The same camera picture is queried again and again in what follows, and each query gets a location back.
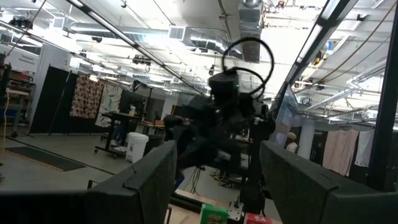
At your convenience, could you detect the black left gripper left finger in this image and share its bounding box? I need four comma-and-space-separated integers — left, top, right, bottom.
0, 139, 178, 224

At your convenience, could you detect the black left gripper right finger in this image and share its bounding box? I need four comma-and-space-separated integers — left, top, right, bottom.
259, 139, 398, 224

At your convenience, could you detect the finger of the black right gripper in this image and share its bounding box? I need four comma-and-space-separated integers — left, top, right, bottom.
218, 136, 247, 164
177, 136, 220, 171

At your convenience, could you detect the red Froot Loops cereal box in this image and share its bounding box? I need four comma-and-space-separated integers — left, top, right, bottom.
243, 213, 274, 224

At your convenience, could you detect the green Apple Jacks cereal box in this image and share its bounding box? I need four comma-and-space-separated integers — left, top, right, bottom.
198, 203, 229, 224

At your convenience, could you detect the white plastic bucket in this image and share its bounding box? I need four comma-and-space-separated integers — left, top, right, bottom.
125, 131, 150, 164

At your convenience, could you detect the person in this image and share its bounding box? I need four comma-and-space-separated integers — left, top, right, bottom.
284, 131, 300, 154
109, 119, 133, 149

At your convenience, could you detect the pink hanging cloth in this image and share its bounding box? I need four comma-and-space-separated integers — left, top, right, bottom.
322, 128, 361, 177

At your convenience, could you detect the translucent plastic sheet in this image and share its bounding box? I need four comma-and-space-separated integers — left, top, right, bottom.
269, 83, 299, 147

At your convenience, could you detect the black rolling desk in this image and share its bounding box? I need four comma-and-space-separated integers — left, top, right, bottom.
94, 111, 147, 159

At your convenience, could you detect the white hanging cloth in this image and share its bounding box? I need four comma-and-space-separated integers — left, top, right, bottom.
354, 128, 376, 168

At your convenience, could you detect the black computer monitor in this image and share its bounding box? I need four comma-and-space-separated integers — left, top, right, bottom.
118, 89, 146, 115

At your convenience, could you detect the leaf patterned cloth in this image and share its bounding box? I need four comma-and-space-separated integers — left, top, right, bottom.
95, 83, 124, 128

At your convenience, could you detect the black floor mat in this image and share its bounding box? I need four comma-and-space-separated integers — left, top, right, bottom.
4, 146, 87, 172

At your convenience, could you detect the floral patterned cloth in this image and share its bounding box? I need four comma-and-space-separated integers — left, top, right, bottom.
69, 73, 105, 119

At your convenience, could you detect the black partition panel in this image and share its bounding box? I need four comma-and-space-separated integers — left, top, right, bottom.
29, 64, 78, 135

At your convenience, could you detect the storage rack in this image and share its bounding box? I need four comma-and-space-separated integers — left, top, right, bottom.
0, 52, 37, 139

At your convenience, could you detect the black overhead light beam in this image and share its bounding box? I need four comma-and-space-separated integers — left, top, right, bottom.
269, 0, 355, 111

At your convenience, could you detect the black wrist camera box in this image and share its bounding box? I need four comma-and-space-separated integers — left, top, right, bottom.
207, 68, 241, 103

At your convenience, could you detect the silver mounting bracket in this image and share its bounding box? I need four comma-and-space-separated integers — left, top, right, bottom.
228, 200, 245, 222

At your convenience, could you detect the black camera cable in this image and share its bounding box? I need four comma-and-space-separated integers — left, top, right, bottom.
221, 36, 275, 98

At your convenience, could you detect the rectangular silver ventilation duct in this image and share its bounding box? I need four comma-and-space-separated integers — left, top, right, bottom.
238, 0, 262, 63

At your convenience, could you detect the black rig frame post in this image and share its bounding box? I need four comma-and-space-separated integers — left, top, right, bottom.
368, 0, 398, 193

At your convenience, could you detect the round silver ventilation duct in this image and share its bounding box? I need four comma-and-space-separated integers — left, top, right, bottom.
70, 21, 245, 60

